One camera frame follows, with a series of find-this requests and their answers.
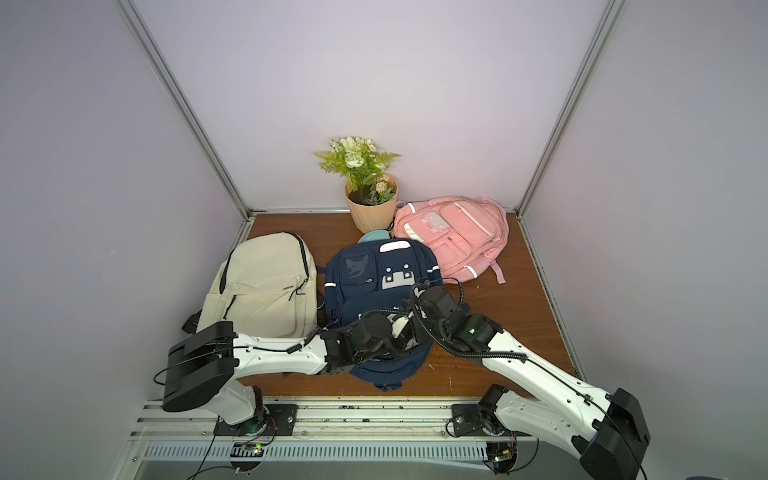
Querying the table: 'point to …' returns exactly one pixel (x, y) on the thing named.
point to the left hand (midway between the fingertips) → (416, 325)
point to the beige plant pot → (374, 217)
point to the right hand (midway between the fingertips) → (416, 305)
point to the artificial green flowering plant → (359, 162)
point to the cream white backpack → (265, 286)
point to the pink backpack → (466, 233)
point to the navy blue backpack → (376, 275)
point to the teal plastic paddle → (374, 235)
